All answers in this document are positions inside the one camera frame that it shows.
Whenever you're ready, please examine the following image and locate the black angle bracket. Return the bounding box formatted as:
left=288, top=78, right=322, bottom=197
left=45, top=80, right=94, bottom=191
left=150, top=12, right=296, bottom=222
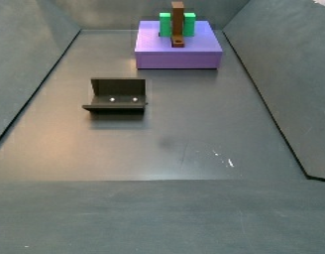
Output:
left=82, top=77, right=146, bottom=112

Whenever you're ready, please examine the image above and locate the green block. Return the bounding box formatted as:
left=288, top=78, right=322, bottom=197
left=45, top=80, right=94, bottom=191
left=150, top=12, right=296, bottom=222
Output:
left=182, top=13, right=197, bottom=37
left=158, top=12, right=171, bottom=37

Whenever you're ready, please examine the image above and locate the brown L-shaped block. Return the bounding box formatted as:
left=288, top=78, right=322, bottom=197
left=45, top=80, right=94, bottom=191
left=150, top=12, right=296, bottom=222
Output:
left=171, top=1, right=185, bottom=48

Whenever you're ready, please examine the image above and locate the left green block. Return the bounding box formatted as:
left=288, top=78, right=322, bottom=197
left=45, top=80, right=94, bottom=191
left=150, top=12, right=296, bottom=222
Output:
left=158, top=12, right=171, bottom=37

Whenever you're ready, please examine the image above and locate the purple base board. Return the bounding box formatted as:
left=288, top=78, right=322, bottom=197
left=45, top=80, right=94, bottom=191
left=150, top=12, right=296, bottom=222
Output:
left=134, top=21, right=223, bottom=69

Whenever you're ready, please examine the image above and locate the right green block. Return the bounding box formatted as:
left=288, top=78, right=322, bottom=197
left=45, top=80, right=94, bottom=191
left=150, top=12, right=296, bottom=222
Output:
left=182, top=13, right=197, bottom=37

